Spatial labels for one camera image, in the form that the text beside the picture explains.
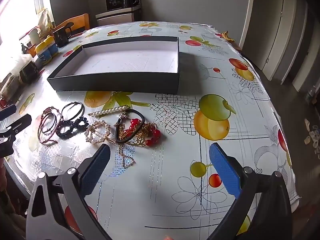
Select white wardrobe doors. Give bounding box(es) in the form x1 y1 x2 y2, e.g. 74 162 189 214
241 0 320 92

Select clear plastic bag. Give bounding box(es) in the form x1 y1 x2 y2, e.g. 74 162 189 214
14 52 35 64

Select yellow banana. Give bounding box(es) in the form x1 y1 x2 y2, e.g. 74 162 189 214
221 31 235 42

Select wooden chair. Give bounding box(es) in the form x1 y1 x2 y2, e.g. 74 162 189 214
54 13 90 39

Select round pearl hair clip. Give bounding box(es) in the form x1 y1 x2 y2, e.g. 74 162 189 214
86 121 113 145

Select gold chain necklace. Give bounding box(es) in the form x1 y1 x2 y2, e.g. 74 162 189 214
117 130 137 167

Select yellow blue plastic bottle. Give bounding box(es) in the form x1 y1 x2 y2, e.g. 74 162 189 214
35 40 54 64
46 36 60 57

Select grey cabinet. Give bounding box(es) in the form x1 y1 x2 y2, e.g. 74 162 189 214
95 7 142 27

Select white jar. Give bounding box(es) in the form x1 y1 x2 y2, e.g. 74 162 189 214
29 27 41 44

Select thin black bangle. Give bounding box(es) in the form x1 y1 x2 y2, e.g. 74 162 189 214
39 112 58 134
61 102 84 120

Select clear glass jar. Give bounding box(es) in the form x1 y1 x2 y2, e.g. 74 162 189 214
0 74 20 101

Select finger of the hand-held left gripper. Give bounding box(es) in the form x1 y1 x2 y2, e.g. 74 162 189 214
0 114 32 158
0 104 17 120

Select black shallow box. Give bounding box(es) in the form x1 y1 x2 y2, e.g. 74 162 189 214
47 36 181 95

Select black hair tie with charm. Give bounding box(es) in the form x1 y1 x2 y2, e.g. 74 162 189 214
115 109 146 144

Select dark glass jar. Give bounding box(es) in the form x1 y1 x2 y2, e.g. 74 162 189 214
19 60 39 84

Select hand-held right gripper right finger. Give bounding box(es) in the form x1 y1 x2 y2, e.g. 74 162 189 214
209 142 293 240

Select red bead gold brooch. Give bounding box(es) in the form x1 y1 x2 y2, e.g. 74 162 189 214
122 118 162 147

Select small wooden box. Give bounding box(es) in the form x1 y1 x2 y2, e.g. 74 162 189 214
26 44 38 57

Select dark blue bead bracelet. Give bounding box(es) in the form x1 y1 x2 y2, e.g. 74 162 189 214
56 117 88 139

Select black mug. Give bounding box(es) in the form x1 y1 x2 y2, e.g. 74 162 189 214
52 26 72 48

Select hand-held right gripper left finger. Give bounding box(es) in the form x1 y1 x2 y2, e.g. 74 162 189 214
26 144 112 240

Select pink cord bracelet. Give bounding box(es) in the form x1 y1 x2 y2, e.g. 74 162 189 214
37 106 62 144

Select pearl bar hair clip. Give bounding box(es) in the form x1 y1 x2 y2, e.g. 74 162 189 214
88 105 130 117

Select beige paper bag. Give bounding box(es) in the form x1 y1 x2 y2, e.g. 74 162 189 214
37 8 54 30

